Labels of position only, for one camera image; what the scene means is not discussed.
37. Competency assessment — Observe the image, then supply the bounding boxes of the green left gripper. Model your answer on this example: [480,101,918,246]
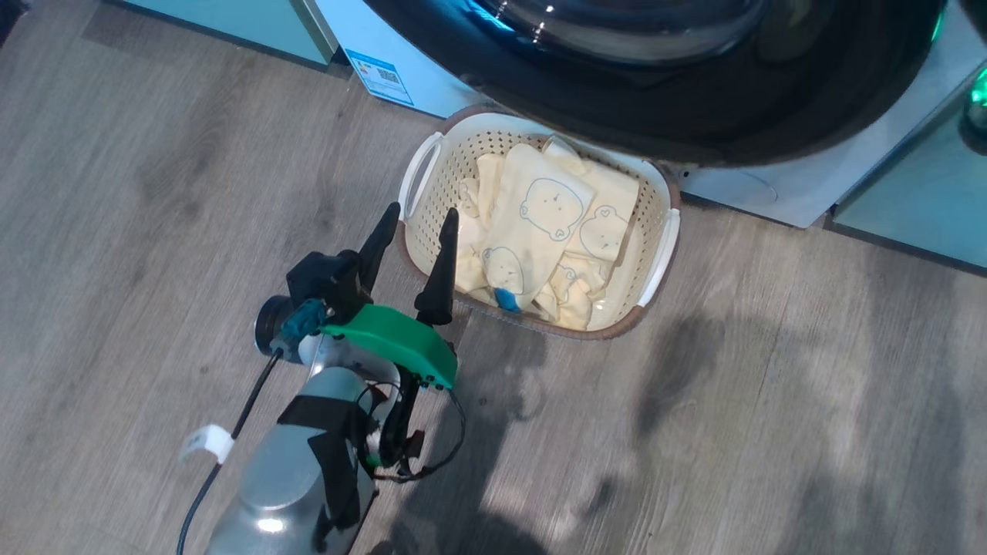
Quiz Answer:
[320,202,461,391]

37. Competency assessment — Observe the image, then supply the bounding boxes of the cream perforated laundry basket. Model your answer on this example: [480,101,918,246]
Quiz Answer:
[396,106,682,341]

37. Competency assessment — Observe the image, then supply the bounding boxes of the white washing machine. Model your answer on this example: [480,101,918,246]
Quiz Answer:
[312,0,987,230]

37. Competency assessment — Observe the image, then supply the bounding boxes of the blue energy label sticker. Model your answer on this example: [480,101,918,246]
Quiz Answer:
[344,48,416,107]

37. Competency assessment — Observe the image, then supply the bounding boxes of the thin black left gripper wires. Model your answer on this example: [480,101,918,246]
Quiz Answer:
[359,379,468,485]

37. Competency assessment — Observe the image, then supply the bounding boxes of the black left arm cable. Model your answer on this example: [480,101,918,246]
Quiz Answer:
[176,348,285,555]

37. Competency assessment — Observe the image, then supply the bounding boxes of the white cable tag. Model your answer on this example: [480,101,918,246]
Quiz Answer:
[180,424,234,465]

